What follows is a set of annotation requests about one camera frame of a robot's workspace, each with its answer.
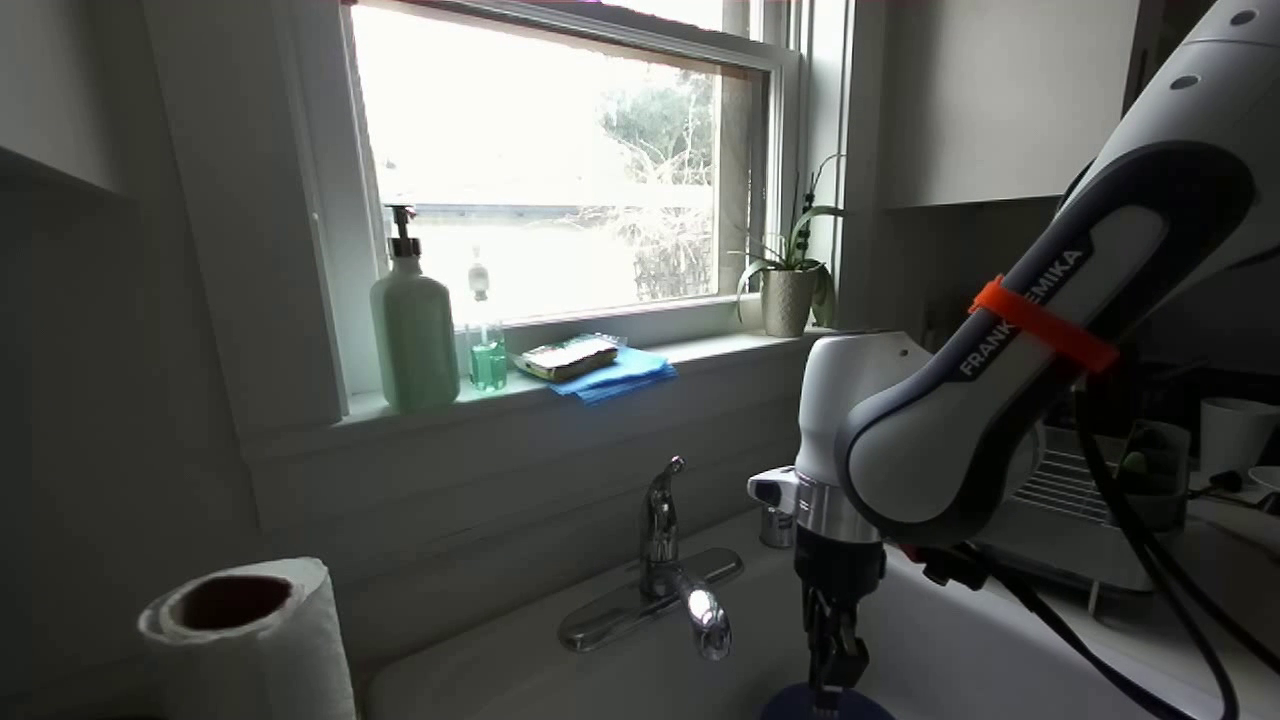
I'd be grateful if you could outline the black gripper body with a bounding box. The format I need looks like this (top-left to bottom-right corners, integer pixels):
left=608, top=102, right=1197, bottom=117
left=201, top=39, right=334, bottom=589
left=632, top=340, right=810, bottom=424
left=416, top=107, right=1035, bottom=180
left=792, top=532, right=892, bottom=633

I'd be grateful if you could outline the blue bowl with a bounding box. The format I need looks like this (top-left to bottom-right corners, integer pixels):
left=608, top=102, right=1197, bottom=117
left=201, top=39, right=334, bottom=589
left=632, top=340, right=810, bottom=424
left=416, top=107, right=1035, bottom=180
left=755, top=677, right=897, bottom=720

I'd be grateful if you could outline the stainless dish drying rack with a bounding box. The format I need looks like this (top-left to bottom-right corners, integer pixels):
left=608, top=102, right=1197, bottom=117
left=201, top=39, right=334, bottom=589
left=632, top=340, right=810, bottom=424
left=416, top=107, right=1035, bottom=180
left=1000, top=414, right=1197, bottom=599

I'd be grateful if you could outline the white kitchen sink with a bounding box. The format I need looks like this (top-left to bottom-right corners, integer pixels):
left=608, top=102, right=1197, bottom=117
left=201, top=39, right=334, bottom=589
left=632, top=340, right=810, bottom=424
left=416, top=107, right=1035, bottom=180
left=365, top=502, right=1280, bottom=720

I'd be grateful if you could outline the chrome faucet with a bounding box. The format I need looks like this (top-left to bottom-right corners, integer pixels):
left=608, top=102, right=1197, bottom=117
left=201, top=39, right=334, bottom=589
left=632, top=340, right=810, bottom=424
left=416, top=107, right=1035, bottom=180
left=557, top=450, right=748, bottom=669

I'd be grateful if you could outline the orchid in white pot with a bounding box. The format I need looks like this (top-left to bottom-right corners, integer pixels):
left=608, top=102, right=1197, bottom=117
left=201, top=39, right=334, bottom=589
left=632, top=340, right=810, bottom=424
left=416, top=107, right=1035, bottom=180
left=732, top=153, right=853, bottom=340

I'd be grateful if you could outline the blue folded cloth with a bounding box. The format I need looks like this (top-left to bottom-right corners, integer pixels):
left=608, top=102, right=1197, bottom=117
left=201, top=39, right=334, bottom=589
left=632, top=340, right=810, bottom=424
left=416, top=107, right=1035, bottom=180
left=546, top=342, right=681, bottom=407

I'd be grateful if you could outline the dark grey utensil caddy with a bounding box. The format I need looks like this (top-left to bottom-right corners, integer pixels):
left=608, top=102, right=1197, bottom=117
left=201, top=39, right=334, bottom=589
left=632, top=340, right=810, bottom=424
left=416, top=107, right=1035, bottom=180
left=1109, top=414, right=1197, bottom=532

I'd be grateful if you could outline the dark dish sponge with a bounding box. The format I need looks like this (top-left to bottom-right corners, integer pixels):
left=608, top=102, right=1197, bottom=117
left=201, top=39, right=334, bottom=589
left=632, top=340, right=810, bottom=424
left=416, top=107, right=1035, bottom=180
left=513, top=333, right=625, bottom=388

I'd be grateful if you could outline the small green liquid bottle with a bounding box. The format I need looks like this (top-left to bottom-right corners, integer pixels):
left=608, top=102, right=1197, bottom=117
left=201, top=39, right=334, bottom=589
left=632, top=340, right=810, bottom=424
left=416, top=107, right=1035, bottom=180
left=455, top=250, right=517, bottom=400

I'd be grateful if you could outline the pale green soap dispenser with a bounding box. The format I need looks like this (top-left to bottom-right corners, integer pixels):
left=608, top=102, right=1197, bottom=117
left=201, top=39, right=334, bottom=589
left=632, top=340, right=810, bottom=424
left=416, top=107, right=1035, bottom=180
left=366, top=201, right=463, bottom=414

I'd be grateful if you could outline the white framed window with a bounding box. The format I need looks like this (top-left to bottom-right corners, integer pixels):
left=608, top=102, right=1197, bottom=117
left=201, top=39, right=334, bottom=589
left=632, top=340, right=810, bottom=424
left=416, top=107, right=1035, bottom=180
left=284, top=0, right=859, bottom=431

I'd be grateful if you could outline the white paper towel roll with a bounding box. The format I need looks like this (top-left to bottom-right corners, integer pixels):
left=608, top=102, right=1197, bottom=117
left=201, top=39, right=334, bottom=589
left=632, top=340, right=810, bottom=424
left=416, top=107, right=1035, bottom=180
left=136, top=553, right=358, bottom=720

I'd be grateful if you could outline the orange velcro strap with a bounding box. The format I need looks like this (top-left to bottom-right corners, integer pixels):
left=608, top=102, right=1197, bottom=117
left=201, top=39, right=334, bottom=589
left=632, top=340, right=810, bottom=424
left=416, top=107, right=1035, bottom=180
left=963, top=270, right=1122, bottom=381

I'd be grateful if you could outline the large white wall cabinet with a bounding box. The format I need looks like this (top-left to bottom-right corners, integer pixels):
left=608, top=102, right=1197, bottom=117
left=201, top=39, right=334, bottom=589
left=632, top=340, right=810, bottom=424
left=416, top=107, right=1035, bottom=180
left=875, top=0, right=1145, bottom=214

